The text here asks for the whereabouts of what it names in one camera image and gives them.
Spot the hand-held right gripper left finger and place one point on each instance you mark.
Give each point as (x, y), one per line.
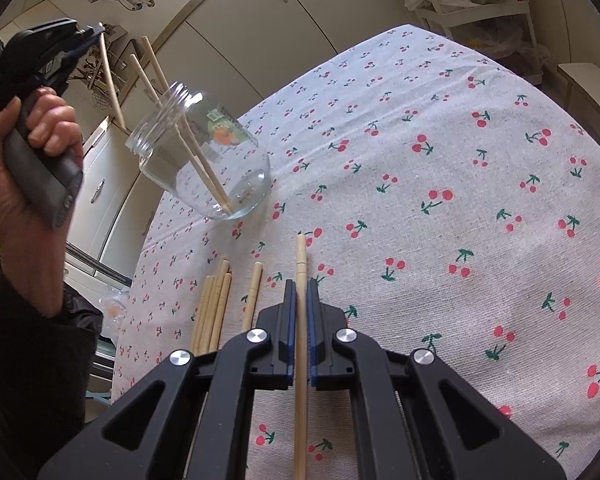
(290, 340)

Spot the white shelf rack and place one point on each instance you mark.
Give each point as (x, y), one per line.
(480, 15)

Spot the cream kitchen drawer unit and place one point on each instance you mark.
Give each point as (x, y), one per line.
(105, 190)

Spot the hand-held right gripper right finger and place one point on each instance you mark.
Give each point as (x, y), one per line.
(312, 340)

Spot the person's left hand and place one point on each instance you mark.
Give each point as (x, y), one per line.
(15, 200)

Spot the cherry print tablecloth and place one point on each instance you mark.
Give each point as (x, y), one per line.
(430, 260)

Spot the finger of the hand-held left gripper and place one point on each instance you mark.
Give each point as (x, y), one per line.
(77, 52)
(90, 30)

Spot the wooden chopstick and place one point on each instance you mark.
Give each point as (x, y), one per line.
(155, 62)
(111, 82)
(142, 74)
(201, 305)
(219, 290)
(300, 260)
(252, 295)
(224, 305)
(209, 305)

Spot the person's left forearm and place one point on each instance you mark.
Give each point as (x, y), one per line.
(35, 385)

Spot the clear glass jar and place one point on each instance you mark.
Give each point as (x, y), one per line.
(240, 170)

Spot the cream kitchen cabinet doors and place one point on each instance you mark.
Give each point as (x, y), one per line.
(260, 25)

